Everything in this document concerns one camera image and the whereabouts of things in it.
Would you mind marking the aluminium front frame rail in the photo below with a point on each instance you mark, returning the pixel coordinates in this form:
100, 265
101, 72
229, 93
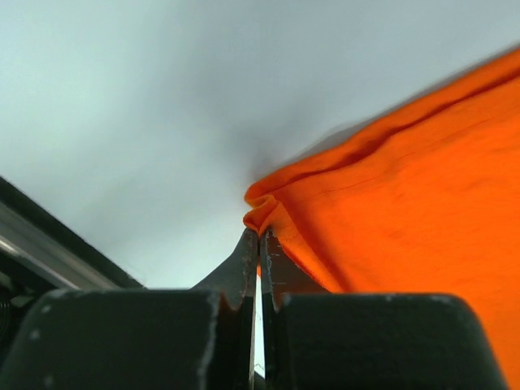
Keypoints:
40, 243

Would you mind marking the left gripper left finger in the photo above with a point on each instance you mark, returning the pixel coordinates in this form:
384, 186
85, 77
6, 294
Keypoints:
231, 364

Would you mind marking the orange t shirt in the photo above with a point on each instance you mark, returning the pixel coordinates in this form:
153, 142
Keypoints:
425, 199

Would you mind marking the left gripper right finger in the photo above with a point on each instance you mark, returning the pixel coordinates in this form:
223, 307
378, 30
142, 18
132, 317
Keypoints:
281, 278

